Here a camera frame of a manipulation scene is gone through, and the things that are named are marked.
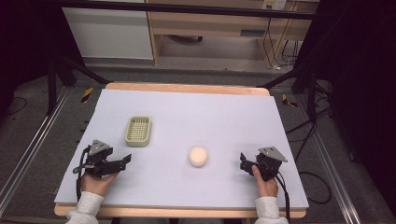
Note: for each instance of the white power strip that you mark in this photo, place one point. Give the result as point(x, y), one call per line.
point(274, 4)

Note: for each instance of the wooden table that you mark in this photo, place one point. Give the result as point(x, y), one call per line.
point(186, 87)

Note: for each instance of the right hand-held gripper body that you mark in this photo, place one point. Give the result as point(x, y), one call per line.
point(268, 161)

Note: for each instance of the person's right hand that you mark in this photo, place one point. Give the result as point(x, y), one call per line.
point(267, 186)

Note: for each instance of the yellow black floor tape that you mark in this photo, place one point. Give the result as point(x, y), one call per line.
point(87, 94)
point(289, 102)

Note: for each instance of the white foam board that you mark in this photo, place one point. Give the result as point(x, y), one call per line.
point(193, 121)

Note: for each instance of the black horizontal frame bar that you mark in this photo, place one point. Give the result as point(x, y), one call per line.
point(186, 9)

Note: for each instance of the black curtain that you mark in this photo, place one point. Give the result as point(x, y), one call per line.
point(364, 77)
point(25, 46)

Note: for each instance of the wooden desk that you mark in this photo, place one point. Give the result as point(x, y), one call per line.
point(211, 21)

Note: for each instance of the metal floor rail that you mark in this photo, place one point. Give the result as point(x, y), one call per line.
point(330, 174)
point(31, 146)

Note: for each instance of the round cream soap bar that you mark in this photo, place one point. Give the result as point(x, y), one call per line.
point(198, 156)

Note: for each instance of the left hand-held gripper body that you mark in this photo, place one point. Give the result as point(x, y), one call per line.
point(99, 157)

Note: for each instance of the white cabinet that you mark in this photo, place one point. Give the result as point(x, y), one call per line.
point(109, 31)

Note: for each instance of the person's left hand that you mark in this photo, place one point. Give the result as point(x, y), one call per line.
point(98, 183)

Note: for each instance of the green soap dish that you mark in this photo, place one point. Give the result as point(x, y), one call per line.
point(138, 131)

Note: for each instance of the black metal stand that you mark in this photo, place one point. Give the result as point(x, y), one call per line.
point(52, 87)
point(311, 93)

